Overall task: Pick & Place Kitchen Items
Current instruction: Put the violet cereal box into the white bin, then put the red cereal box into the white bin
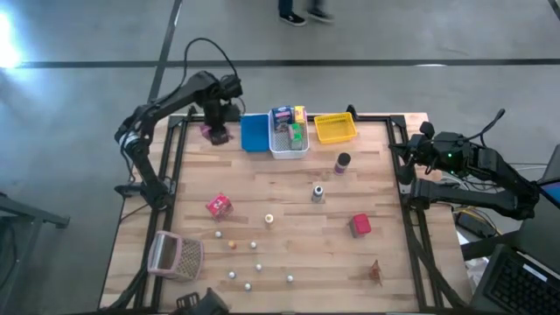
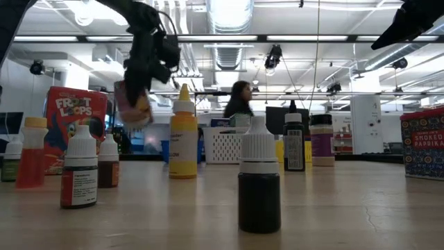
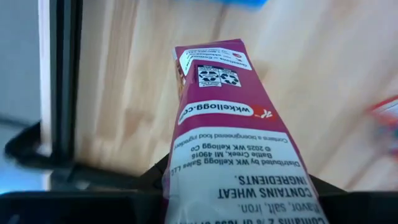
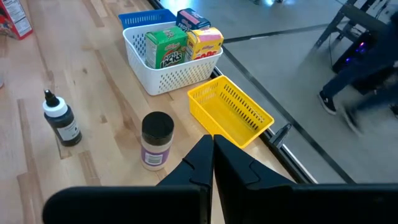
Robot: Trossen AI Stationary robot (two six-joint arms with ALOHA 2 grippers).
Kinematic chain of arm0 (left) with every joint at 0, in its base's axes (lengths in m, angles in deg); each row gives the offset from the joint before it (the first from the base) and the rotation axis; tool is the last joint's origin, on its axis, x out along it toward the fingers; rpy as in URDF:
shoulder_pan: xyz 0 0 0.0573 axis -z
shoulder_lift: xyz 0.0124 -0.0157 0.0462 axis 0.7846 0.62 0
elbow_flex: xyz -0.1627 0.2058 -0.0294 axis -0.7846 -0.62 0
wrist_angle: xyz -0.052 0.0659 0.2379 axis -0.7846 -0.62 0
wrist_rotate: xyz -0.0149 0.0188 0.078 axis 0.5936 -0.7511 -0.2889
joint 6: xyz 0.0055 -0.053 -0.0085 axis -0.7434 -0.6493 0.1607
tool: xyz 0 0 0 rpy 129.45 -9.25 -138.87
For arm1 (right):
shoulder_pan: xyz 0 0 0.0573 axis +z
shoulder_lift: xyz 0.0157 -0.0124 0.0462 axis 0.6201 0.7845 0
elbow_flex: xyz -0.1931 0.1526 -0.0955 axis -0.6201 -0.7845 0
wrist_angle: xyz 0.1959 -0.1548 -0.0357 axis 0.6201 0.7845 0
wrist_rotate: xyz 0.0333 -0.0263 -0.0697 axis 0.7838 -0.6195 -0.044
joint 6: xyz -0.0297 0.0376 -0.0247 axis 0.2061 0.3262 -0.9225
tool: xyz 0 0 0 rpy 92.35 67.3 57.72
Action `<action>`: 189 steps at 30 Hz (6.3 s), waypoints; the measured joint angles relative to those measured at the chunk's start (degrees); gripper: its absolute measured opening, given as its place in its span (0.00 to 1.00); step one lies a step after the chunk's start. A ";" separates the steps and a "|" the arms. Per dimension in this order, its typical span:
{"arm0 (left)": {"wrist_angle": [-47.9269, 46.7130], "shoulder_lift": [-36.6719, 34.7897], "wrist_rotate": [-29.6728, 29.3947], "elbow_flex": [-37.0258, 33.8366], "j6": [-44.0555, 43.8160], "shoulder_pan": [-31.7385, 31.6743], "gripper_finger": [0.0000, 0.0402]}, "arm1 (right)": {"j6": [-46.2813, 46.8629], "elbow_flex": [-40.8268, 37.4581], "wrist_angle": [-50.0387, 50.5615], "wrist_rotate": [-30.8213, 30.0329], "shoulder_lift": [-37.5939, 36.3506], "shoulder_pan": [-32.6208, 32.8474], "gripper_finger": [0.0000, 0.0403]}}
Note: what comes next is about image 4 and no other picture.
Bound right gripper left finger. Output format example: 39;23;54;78
42;134;215;224

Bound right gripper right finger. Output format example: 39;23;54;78
213;134;398;224

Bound green Apple Jacks cereal box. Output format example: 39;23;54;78
144;26;189;70

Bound yellow Corn Pops cereal box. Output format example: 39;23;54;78
185;27;224;62

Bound blue Frosted Flakes cereal box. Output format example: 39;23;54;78
175;7;211;32

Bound red Froot Loops cereal box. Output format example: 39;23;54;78
0;0;34;40

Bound spice jar black lid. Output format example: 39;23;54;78
140;111;175;172

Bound yellow plastic basket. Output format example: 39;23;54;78
187;75;275;149

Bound white plastic basket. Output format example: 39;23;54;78
122;21;224;96

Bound black food colouring bottle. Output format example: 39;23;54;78
42;89;83;147

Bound blue plastic basket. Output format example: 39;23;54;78
118;8;177;30

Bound person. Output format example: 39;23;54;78
317;12;398;134

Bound computer with purple lights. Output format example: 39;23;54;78
331;30;374;74

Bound black metal table legs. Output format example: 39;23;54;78
312;0;398;52

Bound black frame clamp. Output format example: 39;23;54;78
269;123;293;149

